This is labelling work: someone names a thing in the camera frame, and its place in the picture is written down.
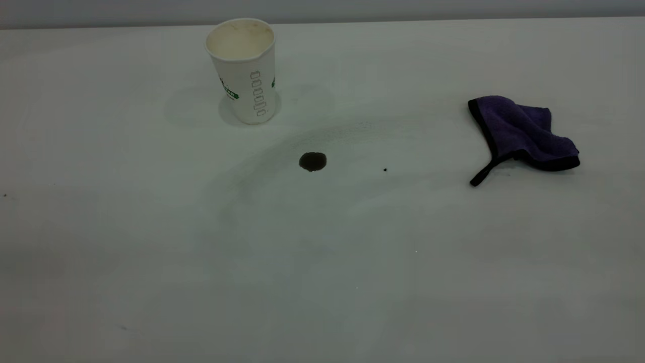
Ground white paper coffee cup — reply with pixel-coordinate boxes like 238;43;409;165
205;18;277;125

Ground purple microfiber cloth black trim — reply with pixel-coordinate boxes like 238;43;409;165
468;95;581;188

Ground dark coffee spill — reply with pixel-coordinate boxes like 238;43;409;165
299;152;328;172

